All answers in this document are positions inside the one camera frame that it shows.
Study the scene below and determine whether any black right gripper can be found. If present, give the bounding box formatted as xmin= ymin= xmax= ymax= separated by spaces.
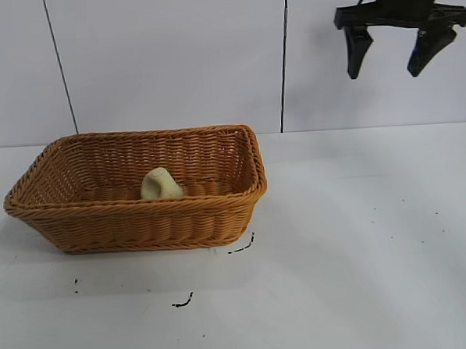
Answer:
xmin=333 ymin=0 xmax=466 ymax=82

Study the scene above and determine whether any pale yellow egg yolk pastry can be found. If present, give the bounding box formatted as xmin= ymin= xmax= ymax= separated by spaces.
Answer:
xmin=139 ymin=166 xmax=187 ymax=201

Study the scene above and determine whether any brown woven wicker basket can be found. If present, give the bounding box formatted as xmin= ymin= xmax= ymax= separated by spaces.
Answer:
xmin=0 ymin=121 xmax=272 ymax=260

